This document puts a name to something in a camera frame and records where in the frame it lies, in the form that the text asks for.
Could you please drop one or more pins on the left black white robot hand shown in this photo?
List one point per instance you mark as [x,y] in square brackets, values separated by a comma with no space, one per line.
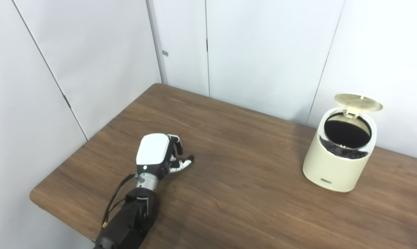
[153,152]

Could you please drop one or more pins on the cream-colored desktop trash bin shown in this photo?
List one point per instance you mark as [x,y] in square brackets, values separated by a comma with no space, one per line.
[333,169]

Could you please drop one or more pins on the cream round bin lid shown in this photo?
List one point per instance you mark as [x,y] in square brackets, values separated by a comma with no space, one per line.
[359,102]

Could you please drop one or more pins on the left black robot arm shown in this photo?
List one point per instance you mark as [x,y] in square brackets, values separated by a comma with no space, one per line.
[132,214]

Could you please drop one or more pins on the black bin liner bag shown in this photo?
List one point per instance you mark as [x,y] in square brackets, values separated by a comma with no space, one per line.
[346,133]

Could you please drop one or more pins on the gray wall corner post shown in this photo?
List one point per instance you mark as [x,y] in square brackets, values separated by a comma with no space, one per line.
[156,41]

